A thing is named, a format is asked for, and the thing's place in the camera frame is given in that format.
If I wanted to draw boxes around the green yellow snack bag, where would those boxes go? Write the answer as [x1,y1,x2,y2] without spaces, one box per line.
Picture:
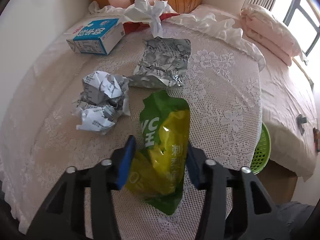
[126,90,190,215]

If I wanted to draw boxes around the green plastic waste basket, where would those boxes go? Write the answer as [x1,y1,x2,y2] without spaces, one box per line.
[250,123,271,174]

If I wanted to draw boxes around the white lace cover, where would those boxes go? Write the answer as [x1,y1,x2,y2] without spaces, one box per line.
[1,3,266,239]

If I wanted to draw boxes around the small dark clip object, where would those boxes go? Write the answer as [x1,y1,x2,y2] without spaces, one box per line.
[296,114,308,135]

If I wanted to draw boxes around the pink bed sheet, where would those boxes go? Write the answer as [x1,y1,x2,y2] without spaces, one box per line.
[192,5,317,180]

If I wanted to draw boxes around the crumpled printed paper ball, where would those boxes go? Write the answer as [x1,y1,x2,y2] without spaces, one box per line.
[72,71,130,134]

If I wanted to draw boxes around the silver foil wrapper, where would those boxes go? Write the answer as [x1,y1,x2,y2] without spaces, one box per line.
[128,37,191,89]

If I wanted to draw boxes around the folded pink quilt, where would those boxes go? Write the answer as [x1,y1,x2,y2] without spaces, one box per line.
[240,4,304,66]

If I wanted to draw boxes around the blue white milk carton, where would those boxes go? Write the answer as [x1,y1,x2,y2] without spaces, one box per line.
[66,18,125,55]

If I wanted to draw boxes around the dark framed window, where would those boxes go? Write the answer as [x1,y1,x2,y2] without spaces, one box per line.
[283,0,319,56]

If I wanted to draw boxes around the red plastic wrapper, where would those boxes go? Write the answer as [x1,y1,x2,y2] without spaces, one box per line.
[123,13,179,35]

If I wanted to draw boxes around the white crumpled plastic bag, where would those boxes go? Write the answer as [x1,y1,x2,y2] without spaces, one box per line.
[119,0,168,37]

